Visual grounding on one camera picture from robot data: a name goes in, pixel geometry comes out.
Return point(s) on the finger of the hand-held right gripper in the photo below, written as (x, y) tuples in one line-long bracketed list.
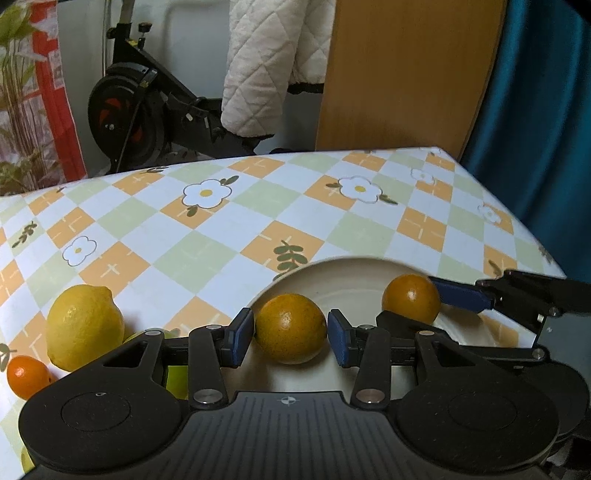
[(461, 297), (480, 346)]

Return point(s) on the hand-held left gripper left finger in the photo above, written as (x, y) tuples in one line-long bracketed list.
[(242, 337)]

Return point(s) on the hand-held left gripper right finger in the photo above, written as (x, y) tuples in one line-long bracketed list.
[(338, 339)]

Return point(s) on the large yellowish orange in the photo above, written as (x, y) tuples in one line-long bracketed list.
[(291, 327)]

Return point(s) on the deep-coloured orange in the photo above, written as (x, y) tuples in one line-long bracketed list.
[(411, 297)]

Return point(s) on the white bowl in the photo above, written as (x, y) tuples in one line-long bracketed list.
[(351, 286)]

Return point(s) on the yellow lemon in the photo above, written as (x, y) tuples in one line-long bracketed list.
[(83, 323)]

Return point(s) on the small mandarin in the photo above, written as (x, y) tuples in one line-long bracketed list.
[(25, 376)]

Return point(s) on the teal curtain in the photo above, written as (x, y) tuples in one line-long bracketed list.
[(540, 115)]

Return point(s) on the wooden board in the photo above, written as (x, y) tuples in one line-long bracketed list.
[(406, 83)]

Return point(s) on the black exercise bike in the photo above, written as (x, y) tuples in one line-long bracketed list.
[(124, 110)]

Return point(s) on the white quilted jacket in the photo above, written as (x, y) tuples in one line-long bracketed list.
[(258, 60)]

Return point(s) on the white rounded panel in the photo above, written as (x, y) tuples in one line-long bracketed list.
[(194, 46)]

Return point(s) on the red plant-printed backdrop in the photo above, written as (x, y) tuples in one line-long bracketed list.
[(41, 115)]

